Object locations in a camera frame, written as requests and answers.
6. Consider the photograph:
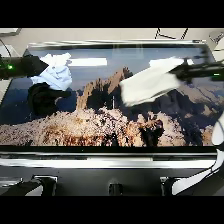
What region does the black garment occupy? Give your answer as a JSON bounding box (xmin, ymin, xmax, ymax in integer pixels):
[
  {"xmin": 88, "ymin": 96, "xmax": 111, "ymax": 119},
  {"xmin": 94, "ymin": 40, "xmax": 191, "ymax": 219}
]
[{"xmin": 27, "ymin": 82, "xmax": 73, "ymax": 118}]

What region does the light blue garment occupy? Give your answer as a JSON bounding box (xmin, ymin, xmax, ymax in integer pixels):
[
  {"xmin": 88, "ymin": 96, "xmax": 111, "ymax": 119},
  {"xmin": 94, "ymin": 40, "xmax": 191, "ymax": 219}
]
[{"xmin": 30, "ymin": 64, "xmax": 74, "ymax": 92}]

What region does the cream shirt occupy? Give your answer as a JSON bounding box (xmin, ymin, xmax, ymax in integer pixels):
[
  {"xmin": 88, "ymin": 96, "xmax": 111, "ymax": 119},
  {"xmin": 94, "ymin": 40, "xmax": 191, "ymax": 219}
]
[{"xmin": 118, "ymin": 56, "xmax": 185, "ymax": 108}]

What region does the white garment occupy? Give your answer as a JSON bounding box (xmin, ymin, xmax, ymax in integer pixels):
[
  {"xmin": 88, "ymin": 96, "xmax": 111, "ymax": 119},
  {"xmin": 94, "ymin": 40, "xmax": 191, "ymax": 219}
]
[{"xmin": 39, "ymin": 52, "xmax": 73, "ymax": 68}]

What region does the silver frame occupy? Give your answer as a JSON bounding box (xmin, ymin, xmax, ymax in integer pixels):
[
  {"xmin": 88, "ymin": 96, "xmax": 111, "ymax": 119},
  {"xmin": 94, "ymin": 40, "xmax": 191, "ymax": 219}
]
[{"xmin": 0, "ymin": 39, "xmax": 224, "ymax": 197}]

